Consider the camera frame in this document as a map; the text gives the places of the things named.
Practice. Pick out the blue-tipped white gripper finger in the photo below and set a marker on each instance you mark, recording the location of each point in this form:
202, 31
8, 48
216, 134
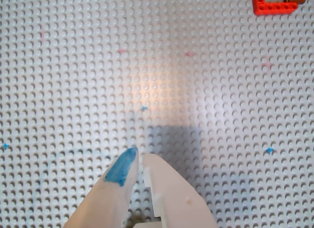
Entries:
110, 201

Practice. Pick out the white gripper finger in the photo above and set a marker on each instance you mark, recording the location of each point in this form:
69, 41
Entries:
181, 208

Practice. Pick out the grey lego baseplate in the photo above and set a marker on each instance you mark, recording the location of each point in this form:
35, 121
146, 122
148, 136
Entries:
73, 66

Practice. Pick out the red L-shaped lego beam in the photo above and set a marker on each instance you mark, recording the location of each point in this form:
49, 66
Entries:
274, 7

